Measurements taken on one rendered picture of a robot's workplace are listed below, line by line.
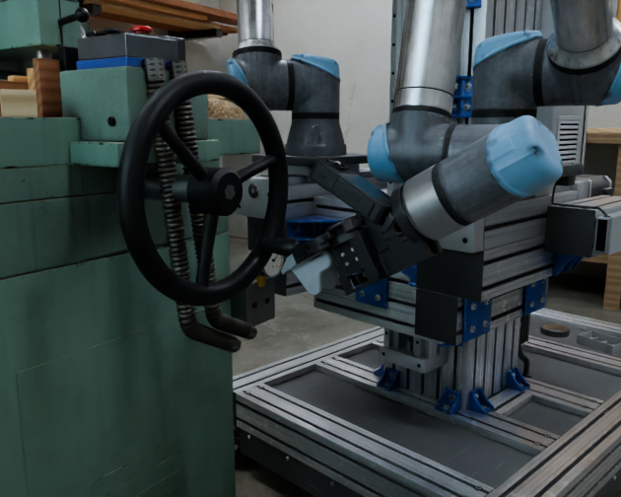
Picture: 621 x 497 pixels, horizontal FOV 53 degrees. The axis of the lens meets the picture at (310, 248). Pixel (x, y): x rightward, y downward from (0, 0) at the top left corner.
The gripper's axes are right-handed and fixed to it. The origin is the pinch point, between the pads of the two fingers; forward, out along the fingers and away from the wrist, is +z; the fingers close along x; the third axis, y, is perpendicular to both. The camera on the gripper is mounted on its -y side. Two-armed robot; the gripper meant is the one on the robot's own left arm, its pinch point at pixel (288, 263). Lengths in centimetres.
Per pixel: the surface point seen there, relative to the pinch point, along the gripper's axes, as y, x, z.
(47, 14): -46.3, -8.7, 13.9
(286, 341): 11, 134, 122
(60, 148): -24.8, -16.1, 13.1
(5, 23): -50, -10, 21
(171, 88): -21.5, -14.2, -6.3
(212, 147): -19.8, 1.5, 4.9
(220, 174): -12.4, -8.1, -2.6
